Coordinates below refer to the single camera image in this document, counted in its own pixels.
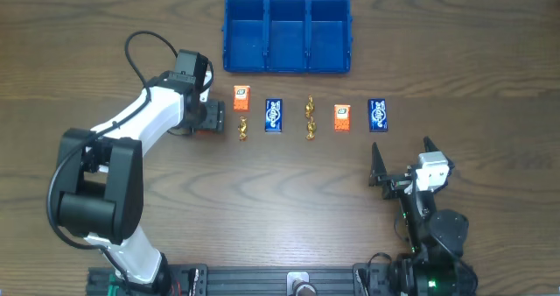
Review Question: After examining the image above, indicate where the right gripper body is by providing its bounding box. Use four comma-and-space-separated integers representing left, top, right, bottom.
377, 167, 415, 201

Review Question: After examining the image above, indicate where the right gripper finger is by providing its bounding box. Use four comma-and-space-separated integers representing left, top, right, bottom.
422, 136, 456, 171
367, 141, 389, 188

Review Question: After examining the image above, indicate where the blue candy pack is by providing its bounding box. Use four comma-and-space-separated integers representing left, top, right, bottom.
263, 97, 284, 134
367, 97, 389, 134

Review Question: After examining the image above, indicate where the blue tray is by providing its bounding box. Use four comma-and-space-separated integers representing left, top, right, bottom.
221, 0, 354, 74

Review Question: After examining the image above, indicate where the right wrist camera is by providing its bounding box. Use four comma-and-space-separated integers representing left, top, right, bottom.
404, 151, 451, 195

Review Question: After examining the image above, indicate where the mounting rail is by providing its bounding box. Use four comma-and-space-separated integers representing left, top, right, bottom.
86, 264, 478, 296

